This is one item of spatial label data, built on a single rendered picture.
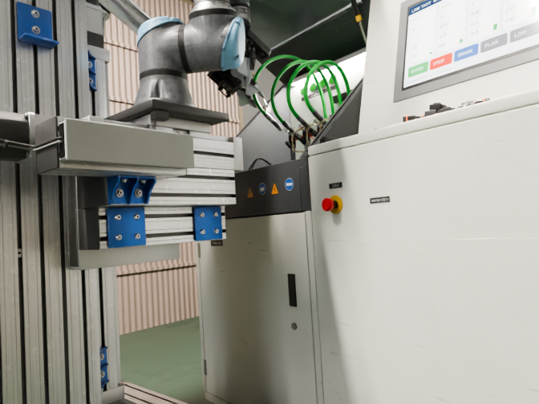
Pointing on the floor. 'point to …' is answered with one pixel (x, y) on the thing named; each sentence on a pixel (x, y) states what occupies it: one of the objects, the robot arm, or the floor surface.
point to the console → (430, 244)
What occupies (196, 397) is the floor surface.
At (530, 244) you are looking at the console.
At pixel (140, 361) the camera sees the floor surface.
